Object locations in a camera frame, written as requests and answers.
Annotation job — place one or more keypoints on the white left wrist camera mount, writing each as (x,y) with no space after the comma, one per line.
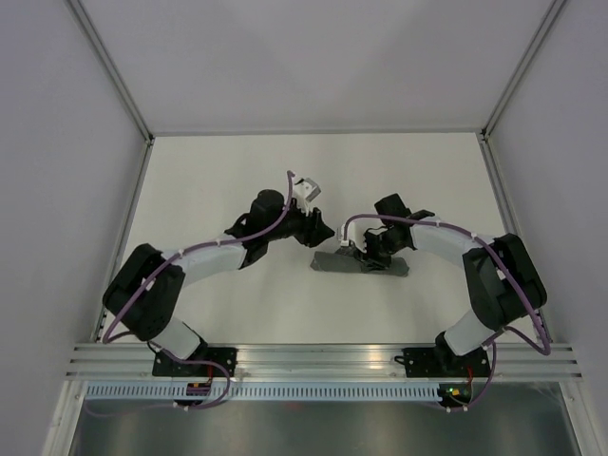
(304,192)

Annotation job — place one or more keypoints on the aluminium mounting rail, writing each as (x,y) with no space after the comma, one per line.
(321,362)

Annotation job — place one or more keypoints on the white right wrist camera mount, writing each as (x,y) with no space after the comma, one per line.
(352,235)

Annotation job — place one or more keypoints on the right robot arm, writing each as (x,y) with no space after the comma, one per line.
(502,282)

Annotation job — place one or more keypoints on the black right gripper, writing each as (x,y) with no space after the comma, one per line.
(370,259)

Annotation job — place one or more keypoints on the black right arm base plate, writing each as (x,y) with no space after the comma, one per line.
(427,362)

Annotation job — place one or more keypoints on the white slotted cable duct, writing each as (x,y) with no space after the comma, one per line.
(268,391)

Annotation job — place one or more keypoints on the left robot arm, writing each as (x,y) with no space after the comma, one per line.
(144,293)

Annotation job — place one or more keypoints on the aluminium frame post left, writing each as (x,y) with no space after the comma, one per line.
(94,39)

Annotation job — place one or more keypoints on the grey cloth napkin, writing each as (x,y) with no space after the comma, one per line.
(350,264)

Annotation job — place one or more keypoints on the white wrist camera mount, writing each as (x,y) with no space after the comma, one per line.
(352,235)
(304,192)

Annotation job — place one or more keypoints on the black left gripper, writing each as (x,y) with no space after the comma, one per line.
(313,230)

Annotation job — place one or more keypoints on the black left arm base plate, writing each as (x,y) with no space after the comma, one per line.
(213,362)

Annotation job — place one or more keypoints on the aluminium frame post right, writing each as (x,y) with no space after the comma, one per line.
(534,46)

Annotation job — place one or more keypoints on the aluminium frame post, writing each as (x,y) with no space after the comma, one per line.
(94,39)
(534,46)

